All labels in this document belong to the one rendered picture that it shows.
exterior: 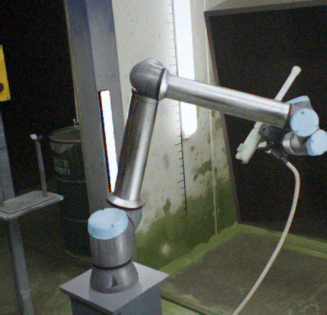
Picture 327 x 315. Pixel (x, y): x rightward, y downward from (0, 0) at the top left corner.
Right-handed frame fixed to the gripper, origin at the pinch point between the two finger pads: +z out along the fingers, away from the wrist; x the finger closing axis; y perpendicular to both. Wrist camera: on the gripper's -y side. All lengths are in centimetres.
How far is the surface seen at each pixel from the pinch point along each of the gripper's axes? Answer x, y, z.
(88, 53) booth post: 7, -72, 73
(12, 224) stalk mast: -87, -55, 84
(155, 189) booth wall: -29, 11, 103
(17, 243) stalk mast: -95, -46, 87
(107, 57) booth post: 12, -62, 75
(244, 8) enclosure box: 49, -32, 12
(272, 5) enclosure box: 53, -26, 1
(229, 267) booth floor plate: -46, 79, 96
